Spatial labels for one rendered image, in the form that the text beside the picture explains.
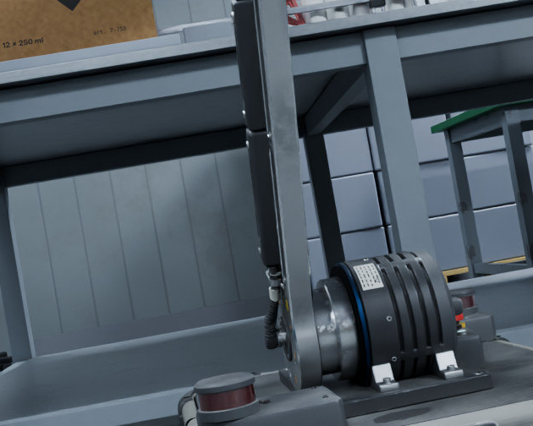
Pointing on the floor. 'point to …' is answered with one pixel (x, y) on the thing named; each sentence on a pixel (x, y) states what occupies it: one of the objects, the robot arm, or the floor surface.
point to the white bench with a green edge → (465, 130)
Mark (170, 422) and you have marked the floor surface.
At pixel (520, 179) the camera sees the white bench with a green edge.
